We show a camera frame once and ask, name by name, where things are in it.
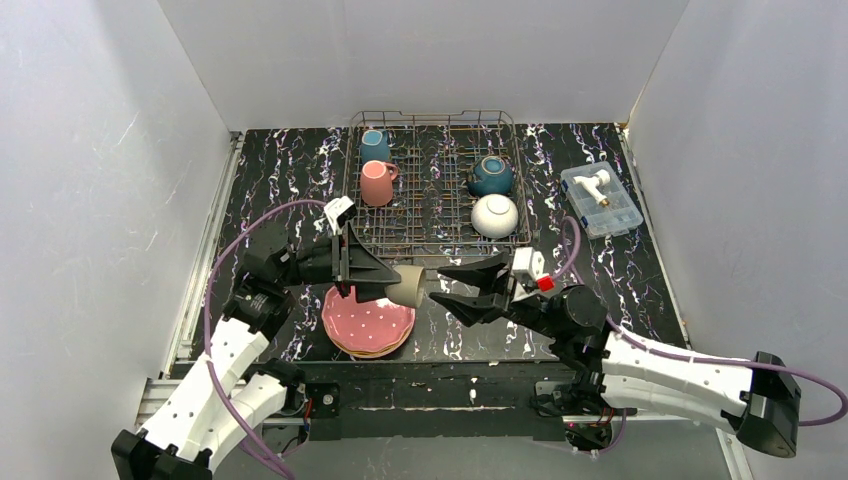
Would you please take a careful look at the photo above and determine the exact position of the grey wire dish rack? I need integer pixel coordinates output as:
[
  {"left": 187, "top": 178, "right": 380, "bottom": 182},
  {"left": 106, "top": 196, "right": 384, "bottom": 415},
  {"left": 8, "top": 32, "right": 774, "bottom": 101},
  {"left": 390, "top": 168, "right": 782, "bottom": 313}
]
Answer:
[{"left": 342, "top": 109, "right": 539, "bottom": 261}]

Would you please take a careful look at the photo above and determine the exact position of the teal bowl beige inside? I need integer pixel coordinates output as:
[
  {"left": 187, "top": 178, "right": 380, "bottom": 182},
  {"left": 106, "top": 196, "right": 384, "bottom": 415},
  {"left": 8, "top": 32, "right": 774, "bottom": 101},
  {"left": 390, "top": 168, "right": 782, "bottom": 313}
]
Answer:
[{"left": 466, "top": 155, "right": 514, "bottom": 197}]

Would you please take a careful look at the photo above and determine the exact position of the blue handled mug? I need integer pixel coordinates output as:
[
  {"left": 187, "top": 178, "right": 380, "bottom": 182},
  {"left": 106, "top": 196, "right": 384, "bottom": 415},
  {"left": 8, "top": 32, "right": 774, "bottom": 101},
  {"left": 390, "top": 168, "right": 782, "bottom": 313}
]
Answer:
[{"left": 359, "top": 129, "right": 391, "bottom": 163}]

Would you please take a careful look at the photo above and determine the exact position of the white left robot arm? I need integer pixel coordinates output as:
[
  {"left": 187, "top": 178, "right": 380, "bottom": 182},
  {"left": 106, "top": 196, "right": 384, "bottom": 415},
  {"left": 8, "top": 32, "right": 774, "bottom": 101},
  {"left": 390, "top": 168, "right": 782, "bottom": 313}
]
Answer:
[{"left": 111, "top": 224, "right": 425, "bottom": 479}]

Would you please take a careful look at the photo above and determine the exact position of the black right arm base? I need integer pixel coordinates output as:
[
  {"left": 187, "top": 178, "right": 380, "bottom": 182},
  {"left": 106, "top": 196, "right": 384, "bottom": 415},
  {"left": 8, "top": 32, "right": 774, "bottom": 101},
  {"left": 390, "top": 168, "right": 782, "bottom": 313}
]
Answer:
[{"left": 529, "top": 369, "right": 638, "bottom": 456}]

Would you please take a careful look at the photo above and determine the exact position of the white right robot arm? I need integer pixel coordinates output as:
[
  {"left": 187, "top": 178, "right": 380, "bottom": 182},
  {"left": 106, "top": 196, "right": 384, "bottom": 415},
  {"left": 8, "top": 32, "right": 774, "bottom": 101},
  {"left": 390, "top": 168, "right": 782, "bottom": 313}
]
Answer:
[{"left": 430, "top": 247, "right": 801, "bottom": 458}]

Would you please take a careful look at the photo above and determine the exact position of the pink handled mug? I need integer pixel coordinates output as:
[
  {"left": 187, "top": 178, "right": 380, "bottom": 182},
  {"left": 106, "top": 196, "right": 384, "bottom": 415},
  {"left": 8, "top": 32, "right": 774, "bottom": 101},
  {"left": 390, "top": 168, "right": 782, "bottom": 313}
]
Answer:
[{"left": 360, "top": 160, "right": 399, "bottom": 207}]

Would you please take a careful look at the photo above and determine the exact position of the pink polka dot plate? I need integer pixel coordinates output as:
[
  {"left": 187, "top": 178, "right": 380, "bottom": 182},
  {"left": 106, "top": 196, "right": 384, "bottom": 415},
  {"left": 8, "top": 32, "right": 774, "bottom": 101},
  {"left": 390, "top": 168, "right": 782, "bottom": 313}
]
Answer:
[{"left": 321, "top": 287, "right": 415, "bottom": 358}]

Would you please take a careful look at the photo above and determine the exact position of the small grey cup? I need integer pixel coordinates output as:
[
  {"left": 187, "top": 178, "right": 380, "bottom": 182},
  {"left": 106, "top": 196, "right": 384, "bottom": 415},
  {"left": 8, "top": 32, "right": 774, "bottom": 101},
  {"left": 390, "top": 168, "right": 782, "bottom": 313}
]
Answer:
[{"left": 385, "top": 265, "right": 426, "bottom": 309}]

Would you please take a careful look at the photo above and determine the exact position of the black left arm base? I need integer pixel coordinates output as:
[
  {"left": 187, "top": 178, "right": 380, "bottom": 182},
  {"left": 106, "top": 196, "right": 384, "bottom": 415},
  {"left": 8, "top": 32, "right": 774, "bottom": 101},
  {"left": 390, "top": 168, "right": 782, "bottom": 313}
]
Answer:
[{"left": 257, "top": 359, "right": 341, "bottom": 456}]

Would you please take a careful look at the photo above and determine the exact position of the white bowl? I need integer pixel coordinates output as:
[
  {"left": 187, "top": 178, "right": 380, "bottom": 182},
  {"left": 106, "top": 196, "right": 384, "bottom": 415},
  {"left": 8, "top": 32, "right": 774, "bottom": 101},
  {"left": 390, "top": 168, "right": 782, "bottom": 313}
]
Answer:
[{"left": 471, "top": 194, "right": 518, "bottom": 239}]

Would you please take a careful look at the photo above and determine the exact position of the white pipe fitting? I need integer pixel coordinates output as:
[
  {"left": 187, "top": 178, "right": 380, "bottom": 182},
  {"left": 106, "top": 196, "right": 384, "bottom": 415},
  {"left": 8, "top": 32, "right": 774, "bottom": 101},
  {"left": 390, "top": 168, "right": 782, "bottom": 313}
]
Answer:
[{"left": 573, "top": 170, "right": 611, "bottom": 207}]

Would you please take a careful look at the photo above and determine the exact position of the clear plastic parts box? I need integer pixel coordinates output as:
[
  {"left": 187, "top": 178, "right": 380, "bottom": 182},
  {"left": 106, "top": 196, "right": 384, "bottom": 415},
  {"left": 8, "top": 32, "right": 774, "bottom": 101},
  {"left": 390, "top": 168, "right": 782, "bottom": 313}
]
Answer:
[{"left": 560, "top": 161, "right": 644, "bottom": 239}]

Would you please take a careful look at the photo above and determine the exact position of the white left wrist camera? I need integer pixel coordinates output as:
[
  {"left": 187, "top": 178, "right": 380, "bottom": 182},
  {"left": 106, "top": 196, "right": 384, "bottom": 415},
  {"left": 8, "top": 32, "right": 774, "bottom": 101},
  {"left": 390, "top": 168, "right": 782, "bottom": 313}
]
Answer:
[{"left": 323, "top": 196, "right": 357, "bottom": 237}]

